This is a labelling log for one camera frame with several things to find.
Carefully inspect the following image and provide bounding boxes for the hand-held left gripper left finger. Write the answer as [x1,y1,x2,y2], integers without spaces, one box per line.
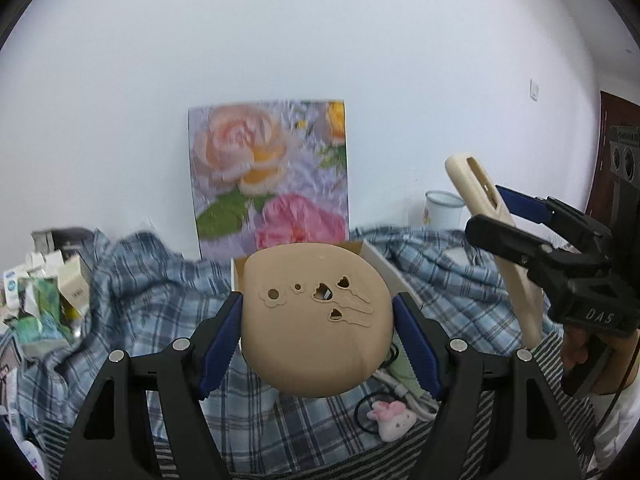
[57,291,246,480]

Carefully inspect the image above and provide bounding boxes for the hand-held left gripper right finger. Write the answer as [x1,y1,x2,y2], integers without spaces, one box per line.
[391,291,586,480]

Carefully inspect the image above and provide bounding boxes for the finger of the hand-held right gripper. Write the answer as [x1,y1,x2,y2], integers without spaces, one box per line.
[495,184,617,257]
[465,214,577,307]

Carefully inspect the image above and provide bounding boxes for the light green pouch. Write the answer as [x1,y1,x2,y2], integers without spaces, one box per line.
[389,344,427,402]

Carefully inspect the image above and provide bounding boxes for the beige phone case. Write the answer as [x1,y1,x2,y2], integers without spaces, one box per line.
[445,154,543,348]

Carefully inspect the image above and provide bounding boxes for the white charging cable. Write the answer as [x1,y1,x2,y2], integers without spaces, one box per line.
[375,364,437,422]

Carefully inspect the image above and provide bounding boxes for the cardboard box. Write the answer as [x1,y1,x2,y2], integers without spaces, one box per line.
[231,241,423,313]

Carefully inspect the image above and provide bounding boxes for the tan silicone pouch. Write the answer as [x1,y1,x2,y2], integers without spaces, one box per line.
[239,243,392,398]

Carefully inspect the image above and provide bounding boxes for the person's right forearm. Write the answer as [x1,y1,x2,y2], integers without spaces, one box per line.
[595,332,640,396]

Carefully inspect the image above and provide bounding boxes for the person's right hand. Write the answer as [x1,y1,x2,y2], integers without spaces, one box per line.
[560,327,590,377]

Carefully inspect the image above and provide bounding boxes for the light blue plaid shirt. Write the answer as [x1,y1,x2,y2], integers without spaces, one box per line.
[210,225,568,475]

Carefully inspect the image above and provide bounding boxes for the white enamel mug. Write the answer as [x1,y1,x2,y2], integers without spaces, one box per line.
[424,190,466,232]

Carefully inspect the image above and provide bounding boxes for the dark blue plaid shirt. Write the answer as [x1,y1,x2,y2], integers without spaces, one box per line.
[0,230,241,428]

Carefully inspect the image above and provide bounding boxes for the brown door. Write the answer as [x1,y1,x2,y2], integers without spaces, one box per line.
[585,91,640,241]

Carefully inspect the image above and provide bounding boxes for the grey striped blanket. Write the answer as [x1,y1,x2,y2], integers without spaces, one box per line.
[150,330,601,480]

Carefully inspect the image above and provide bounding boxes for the person's white clothing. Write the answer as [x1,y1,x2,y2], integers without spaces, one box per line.
[585,389,640,478]

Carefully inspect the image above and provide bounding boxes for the floral rose painting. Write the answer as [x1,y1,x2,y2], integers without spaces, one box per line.
[187,100,349,261]

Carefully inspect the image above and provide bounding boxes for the pile of small cartons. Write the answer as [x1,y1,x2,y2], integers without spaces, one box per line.
[0,250,94,347]

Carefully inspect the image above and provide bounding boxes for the pink bunny plush hair tie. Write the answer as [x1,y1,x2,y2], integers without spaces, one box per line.
[355,392,418,442]

